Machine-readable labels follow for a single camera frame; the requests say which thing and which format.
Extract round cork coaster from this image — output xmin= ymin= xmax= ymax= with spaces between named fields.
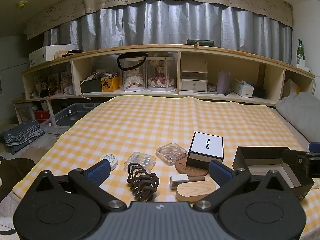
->
xmin=175 ymin=156 xmax=209 ymax=179

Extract black cardboard box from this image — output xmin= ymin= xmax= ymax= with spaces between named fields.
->
xmin=232 ymin=146 xmax=315 ymax=202

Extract clear case with white doll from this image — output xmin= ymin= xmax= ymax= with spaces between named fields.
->
xmin=119 ymin=56 xmax=147 ymax=92

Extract beige quilted bed sheet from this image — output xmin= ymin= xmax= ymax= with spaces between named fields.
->
xmin=0 ymin=105 xmax=313 ymax=240

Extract white cable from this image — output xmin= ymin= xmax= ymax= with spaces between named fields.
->
xmin=79 ymin=72 xmax=100 ymax=101

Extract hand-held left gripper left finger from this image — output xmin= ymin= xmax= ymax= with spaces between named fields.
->
xmin=25 ymin=159 xmax=127 ymax=212

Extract clear case with pink doll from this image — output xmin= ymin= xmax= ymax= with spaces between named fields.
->
xmin=146 ymin=56 xmax=175 ymax=92

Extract grey curtain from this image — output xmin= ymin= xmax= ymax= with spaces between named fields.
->
xmin=44 ymin=0 xmax=293 ymax=64

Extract black and white lidded box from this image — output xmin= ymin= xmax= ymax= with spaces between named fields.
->
xmin=186 ymin=131 xmax=224 ymax=170

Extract black hair claw clip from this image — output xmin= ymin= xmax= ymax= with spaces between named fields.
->
xmin=126 ymin=162 xmax=160 ymax=202

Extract black headband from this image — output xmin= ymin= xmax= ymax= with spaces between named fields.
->
xmin=117 ymin=52 xmax=148 ymax=71

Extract clear plastic storage bin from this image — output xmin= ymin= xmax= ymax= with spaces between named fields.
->
xmin=40 ymin=102 xmax=100 ymax=138

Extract white power adapter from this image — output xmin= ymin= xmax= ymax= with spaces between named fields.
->
xmin=295 ymin=64 xmax=313 ymax=74

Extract white drawer box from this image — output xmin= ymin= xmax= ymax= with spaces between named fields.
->
xmin=180 ymin=79 xmax=208 ymax=92

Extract grey pillow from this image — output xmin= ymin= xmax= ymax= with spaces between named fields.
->
xmin=275 ymin=92 xmax=320 ymax=143

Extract purple cup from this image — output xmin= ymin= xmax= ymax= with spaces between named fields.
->
xmin=217 ymin=71 xmax=230 ymax=94

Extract wooden shelf unit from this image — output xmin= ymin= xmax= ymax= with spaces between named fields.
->
xmin=12 ymin=44 xmax=316 ymax=125

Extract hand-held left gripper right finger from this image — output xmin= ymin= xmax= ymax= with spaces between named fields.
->
xmin=192 ymin=159 xmax=300 ymax=212

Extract oval wooden box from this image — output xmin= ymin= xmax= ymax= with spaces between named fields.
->
xmin=175 ymin=180 xmax=217 ymax=202

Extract yellow checkered cloth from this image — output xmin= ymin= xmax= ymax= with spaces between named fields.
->
xmin=12 ymin=95 xmax=320 ymax=240

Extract dark green case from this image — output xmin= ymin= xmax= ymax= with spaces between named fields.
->
xmin=187 ymin=39 xmax=216 ymax=47

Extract green glass bottle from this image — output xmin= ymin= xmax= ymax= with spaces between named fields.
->
xmin=296 ymin=39 xmax=306 ymax=65

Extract folded dark blue blanket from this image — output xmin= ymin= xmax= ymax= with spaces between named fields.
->
xmin=0 ymin=120 xmax=45 ymax=155

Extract dark brown cloth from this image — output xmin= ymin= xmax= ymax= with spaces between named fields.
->
xmin=0 ymin=156 xmax=35 ymax=203

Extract white tissue box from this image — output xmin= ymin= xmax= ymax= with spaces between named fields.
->
xmin=232 ymin=79 xmax=254 ymax=97

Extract white round tape measure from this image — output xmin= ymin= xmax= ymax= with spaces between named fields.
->
xmin=100 ymin=153 xmax=118 ymax=170

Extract small white rectangular block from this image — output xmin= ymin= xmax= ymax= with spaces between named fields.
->
xmin=169 ymin=174 xmax=206 ymax=189

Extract dark green box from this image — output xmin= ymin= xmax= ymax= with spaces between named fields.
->
xmin=80 ymin=79 xmax=103 ymax=93

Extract red box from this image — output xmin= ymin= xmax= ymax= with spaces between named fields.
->
xmin=34 ymin=110 xmax=49 ymax=123

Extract yellow box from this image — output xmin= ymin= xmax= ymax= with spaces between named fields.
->
xmin=101 ymin=76 xmax=120 ymax=92

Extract clear square hair clip box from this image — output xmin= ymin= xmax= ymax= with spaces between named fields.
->
xmin=155 ymin=142 xmax=187 ymax=166

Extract clear plastic case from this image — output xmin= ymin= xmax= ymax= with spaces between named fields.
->
xmin=124 ymin=152 xmax=157 ymax=173

